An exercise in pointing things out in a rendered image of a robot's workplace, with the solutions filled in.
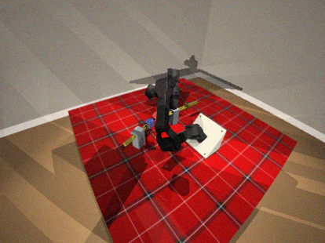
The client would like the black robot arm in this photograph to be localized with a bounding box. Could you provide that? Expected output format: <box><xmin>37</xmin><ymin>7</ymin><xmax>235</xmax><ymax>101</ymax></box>
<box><xmin>155</xmin><ymin>68</ymin><xmax>207</xmax><ymax>151</ymax></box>

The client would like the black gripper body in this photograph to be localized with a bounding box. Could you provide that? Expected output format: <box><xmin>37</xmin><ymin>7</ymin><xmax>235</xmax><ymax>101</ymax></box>
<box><xmin>145</xmin><ymin>84</ymin><xmax>179</xmax><ymax>110</ymax></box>

